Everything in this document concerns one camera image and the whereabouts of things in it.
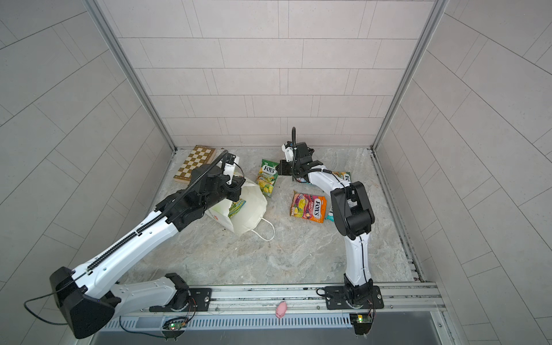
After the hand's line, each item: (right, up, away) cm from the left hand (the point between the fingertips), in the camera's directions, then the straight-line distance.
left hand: (249, 177), depth 72 cm
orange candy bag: (+23, -14, +19) cm, 33 cm away
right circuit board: (+37, -47, -3) cm, 60 cm away
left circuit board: (-22, -46, -7) cm, 51 cm away
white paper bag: (-2, -17, +15) cm, 23 cm away
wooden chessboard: (-32, +9, +37) cm, 50 cm away
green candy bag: (+4, -1, +24) cm, 24 cm away
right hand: (+8, +3, +23) cm, 25 cm away
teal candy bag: (+31, -17, +18) cm, 40 cm away
